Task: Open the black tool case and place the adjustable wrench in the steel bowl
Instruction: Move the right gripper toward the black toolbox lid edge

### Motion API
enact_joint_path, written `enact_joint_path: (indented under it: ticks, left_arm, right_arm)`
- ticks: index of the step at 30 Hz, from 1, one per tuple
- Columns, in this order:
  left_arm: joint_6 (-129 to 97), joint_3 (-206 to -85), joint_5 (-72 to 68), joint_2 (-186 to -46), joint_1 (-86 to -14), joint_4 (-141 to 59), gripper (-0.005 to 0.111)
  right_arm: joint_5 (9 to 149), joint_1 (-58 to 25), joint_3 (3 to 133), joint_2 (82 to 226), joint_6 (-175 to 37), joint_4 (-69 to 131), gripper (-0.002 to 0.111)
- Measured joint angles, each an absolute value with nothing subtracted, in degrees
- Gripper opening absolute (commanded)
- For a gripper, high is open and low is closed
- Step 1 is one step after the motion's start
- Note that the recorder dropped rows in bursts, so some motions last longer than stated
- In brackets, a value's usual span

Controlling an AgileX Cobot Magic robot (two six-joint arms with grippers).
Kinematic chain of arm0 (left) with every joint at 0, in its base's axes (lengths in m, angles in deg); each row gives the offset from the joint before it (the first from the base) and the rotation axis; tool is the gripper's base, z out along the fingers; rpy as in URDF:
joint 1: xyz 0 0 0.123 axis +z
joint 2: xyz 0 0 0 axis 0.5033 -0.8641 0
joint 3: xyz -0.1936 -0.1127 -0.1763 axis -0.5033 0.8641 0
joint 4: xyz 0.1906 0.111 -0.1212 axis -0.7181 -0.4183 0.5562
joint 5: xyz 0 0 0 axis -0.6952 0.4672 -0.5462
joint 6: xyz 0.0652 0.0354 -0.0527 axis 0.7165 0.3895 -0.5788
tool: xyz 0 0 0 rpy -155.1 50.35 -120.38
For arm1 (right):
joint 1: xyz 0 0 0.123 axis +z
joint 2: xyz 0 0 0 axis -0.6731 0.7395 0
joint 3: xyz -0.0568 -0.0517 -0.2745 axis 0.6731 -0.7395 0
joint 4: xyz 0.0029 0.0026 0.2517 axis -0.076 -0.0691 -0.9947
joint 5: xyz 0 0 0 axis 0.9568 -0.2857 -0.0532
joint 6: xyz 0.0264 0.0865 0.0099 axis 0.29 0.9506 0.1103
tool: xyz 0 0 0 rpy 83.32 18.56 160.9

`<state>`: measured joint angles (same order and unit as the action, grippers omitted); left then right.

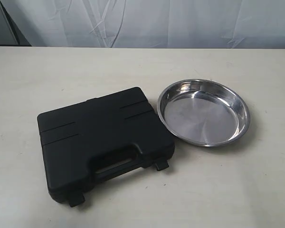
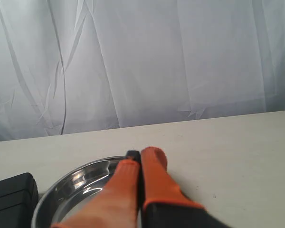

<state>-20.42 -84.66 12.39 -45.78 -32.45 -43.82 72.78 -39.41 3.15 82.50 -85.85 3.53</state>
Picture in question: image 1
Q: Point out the black plastic tool case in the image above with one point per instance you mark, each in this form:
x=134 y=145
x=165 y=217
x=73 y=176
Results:
x=94 y=141

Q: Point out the round stainless steel tray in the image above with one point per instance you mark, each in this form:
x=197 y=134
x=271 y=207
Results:
x=203 y=113

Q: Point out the white backdrop cloth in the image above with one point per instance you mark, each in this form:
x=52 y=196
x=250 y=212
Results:
x=150 y=23

